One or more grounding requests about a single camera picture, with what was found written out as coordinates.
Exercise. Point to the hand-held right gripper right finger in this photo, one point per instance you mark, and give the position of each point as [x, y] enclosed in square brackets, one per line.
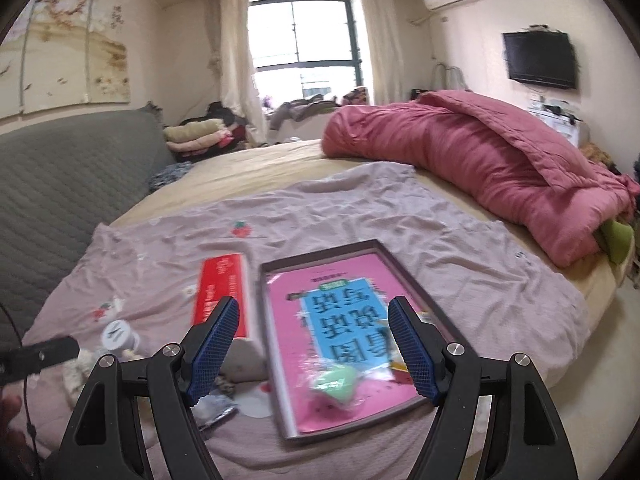
[412, 355]

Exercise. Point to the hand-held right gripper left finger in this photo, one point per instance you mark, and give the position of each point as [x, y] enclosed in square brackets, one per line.
[210, 355]

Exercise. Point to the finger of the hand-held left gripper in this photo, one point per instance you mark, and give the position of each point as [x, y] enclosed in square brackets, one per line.
[40, 357]

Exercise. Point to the grey shallow box tray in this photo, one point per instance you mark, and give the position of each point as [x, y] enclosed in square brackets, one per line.
[450, 330]

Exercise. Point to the silver foil packet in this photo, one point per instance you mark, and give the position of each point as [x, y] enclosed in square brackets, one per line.
[215, 410]

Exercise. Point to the green sponge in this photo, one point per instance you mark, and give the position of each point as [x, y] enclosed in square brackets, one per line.
[335, 385]

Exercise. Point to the person's left hand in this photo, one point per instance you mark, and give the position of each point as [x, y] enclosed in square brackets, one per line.
[9, 407]

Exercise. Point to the red tissue pack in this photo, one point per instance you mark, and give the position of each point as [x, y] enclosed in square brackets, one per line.
[220, 285]

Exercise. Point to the white pill bottle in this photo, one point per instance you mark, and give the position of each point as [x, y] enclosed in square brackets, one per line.
[117, 337]

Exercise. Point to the pink book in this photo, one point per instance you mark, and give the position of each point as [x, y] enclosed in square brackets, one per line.
[290, 320]

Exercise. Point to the grey quilted headboard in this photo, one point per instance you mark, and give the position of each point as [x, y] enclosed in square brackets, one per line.
[65, 180]

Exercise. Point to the dark floral cloth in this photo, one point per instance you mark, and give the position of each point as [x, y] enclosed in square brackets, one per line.
[170, 175]

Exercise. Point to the bed with beige sheet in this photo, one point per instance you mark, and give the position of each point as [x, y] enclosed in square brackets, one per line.
[250, 165]

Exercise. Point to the pink quilt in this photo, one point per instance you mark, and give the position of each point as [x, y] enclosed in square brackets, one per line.
[475, 160]

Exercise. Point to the pile of folded clothes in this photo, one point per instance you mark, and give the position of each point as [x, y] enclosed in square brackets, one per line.
[195, 137]

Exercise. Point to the green pillow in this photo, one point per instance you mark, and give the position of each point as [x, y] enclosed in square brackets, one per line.
[617, 240]

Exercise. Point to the clothes on window sill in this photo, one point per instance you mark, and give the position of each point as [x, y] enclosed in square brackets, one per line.
[310, 107]

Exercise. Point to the white cabinet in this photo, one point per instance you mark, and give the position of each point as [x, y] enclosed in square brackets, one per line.
[557, 120]

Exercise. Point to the metal rack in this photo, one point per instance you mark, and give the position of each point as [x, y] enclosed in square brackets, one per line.
[450, 72]

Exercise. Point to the cream curtain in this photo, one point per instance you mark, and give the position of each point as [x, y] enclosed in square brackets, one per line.
[375, 40]
[230, 60]

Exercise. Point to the window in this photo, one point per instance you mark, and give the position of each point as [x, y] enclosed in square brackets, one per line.
[305, 35]

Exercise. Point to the floral wall painting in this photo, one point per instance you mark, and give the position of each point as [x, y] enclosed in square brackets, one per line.
[55, 55]

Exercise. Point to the black wall television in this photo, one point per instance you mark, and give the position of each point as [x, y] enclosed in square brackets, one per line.
[540, 60]

